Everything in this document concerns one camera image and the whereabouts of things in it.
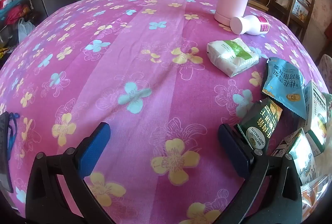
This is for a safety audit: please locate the pink floral tablecloth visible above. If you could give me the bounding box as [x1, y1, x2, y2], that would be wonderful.
[0, 0, 330, 224]

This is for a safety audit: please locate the green biscuit packet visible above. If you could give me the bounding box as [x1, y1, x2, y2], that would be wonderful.
[237, 97, 283, 149]

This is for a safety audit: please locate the orange clear packet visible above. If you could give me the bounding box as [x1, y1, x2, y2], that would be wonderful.
[301, 177, 328, 214]

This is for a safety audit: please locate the black flat item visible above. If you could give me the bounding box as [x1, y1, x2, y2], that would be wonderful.
[0, 111, 13, 193]

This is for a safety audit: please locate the blue lanyard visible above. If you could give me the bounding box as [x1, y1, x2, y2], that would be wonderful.
[8, 112, 20, 157]

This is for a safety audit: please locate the wooden chair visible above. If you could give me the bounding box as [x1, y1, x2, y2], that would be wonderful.
[270, 0, 315, 35]

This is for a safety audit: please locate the white plastic bag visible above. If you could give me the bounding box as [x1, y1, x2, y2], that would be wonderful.
[18, 18, 35, 43]

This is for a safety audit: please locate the white pill bottle pink label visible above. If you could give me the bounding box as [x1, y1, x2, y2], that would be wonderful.
[230, 15, 270, 35]

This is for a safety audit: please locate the white black printed box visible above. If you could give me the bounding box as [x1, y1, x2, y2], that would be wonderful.
[271, 133, 296, 157]

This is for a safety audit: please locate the white green carton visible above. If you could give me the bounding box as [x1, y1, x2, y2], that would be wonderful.
[302, 80, 331, 157]

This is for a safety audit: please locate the white green tissue pack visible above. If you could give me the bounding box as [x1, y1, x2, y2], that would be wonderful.
[207, 38, 260, 78]

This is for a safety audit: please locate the pile of colourful bags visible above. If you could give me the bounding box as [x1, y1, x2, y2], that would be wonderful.
[0, 0, 34, 53]

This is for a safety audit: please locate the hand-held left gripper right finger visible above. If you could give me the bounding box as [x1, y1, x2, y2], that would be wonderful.
[216, 123, 304, 224]

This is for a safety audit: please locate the blue snack packet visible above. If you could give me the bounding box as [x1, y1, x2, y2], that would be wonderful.
[262, 57, 308, 120]

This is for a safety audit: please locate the teal knitted cloth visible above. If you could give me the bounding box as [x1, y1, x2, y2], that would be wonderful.
[323, 93, 332, 116]

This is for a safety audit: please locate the floral seat cushion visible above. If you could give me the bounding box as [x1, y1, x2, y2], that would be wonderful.
[292, 2, 310, 23]

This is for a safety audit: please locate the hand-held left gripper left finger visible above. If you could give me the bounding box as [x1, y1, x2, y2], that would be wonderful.
[26, 122, 115, 224]

